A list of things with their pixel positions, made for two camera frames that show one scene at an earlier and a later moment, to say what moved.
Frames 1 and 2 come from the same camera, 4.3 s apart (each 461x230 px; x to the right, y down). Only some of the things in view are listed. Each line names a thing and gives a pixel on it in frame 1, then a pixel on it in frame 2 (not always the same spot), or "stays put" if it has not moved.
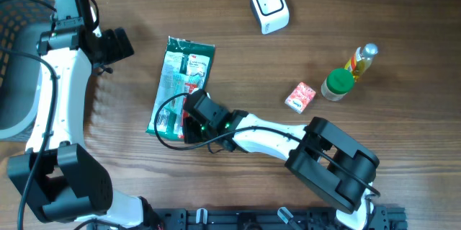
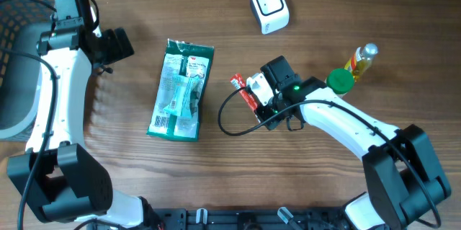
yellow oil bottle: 361,60 stays put
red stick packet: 191,87 -> 238,81
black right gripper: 189,130 -> 263,113
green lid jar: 338,82 stays put
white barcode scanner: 269,6 stays put
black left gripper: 115,52 stays put
